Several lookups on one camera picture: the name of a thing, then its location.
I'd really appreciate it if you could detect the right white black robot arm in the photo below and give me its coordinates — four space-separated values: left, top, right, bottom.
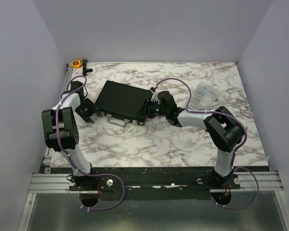
144 91 247 189

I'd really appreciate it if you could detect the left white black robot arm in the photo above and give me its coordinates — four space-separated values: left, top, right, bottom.
41 81 97 190

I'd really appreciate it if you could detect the orange tape measure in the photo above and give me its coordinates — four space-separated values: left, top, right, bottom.
71 60 82 69

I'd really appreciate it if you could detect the aluminium side rail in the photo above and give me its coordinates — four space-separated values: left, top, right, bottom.
28 63 74 193

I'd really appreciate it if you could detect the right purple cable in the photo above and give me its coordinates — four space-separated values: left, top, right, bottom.
155 78 260 209

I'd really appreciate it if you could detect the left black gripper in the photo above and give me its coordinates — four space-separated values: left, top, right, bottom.
76 98 101 122

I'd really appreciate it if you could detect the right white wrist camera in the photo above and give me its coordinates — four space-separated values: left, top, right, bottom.
150 86 159 103

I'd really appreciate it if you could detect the black poker set case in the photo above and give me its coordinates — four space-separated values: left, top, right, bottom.
95 80 152 125

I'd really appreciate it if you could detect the clear plastic box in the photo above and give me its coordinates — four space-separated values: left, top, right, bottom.
189 82 221 111

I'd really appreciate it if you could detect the black mounting rail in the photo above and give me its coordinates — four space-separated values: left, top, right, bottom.
38 166 241 202

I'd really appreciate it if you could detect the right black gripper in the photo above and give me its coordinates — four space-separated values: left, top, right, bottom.
135 98 169 119

